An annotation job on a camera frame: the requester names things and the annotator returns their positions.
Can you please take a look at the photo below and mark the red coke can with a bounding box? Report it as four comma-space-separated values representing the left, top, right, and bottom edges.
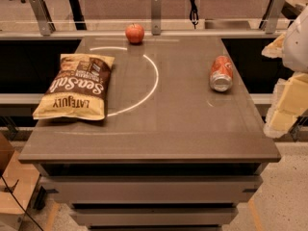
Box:
210, 56, 233, 92

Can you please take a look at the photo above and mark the black floor cable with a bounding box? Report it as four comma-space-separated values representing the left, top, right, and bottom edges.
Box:
0, 175, 44, 231

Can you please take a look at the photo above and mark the red apple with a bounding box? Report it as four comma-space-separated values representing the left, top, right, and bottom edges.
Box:
125, 23, 144, 44

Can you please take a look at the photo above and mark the right metal rail bracket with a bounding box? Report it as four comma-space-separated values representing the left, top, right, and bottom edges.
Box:
259, 0, 286, 34

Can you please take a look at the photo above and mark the grey cabinet with drawers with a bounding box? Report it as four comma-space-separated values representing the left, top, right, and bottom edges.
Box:
20, 36, 280, 231

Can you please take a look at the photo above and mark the cardboard box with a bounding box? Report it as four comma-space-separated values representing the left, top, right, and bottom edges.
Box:
0, 135, 39, 231

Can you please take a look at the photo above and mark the left metal rail bracket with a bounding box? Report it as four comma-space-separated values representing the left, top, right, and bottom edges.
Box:
29, 0, 56, 37

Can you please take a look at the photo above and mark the middle metal rail bracket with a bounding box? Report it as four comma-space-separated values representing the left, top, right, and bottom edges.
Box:
151, 0, 162, 36

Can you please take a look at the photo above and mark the metal rail bracket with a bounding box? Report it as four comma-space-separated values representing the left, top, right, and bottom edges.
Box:
151, 0, 162, 36
259, 0, 286, 34
29, 0, 56, 37

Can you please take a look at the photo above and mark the black hanging cable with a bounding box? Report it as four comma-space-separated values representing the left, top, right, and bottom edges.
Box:
188, 0, 200, 30

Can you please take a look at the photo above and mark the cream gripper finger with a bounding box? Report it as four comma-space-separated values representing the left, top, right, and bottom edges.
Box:
261, 33, 285, 59
264, 72, 308, 139

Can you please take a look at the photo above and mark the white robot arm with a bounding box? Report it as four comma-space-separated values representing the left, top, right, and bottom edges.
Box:
262, 7, 308, 139

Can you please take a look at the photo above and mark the brown sea salt chip bag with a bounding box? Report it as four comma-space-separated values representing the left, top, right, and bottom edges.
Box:
33, 54, 115, 120

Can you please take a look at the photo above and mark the black table leg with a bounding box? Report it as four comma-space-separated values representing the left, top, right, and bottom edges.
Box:
68, 0, 87, 30

